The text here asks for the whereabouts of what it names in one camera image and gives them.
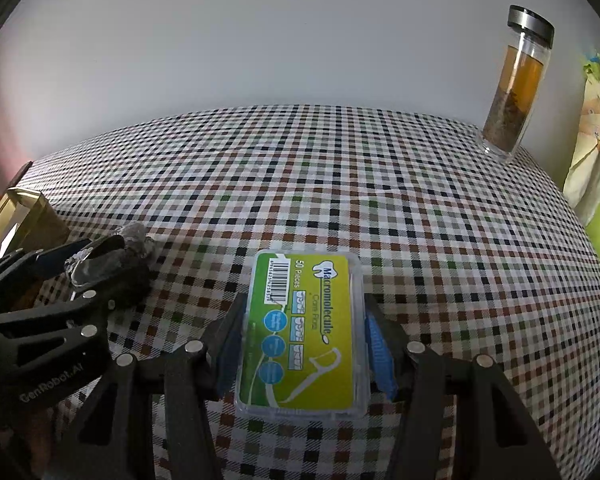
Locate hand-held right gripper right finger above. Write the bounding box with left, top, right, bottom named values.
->
left=362, top=295, right=563, bottom=480

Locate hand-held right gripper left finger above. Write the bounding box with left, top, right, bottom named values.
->
left=62, top=290, right=251, bottom=480

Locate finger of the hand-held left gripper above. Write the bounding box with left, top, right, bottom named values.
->
left=0, top=260, right=151, bottom=341
left=0, top=236, right=126, bottom=306

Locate gold tin box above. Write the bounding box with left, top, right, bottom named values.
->
left=0, top=187, right=71, bottom=261

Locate silver packet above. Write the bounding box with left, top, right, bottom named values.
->
left=65, top=222, right=156, bottom=291

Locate green dental floss pick box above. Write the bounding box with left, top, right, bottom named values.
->
left=234, top=249, right=371, bottom=420

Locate checkered tablecloth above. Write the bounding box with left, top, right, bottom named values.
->
left=0, top=104, right=600, bottom=480

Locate glass tea bottle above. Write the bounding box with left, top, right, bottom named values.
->
left=481, top=5, right=555, bottom=163

